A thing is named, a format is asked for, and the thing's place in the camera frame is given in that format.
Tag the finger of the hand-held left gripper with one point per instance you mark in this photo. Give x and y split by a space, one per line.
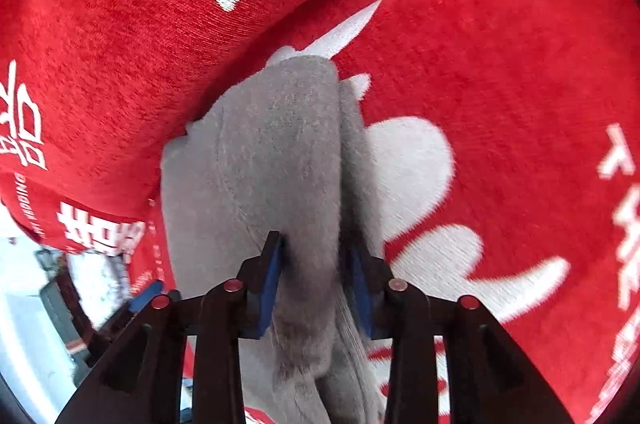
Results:
147 295

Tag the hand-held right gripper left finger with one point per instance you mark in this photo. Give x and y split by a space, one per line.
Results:
267 294

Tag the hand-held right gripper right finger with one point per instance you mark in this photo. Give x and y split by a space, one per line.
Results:
361 299

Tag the grey knit sweater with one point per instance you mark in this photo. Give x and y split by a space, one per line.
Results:
290 164

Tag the dark grey object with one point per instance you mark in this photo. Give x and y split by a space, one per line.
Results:
60 309

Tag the red printed blanket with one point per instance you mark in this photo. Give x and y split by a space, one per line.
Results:
500 79

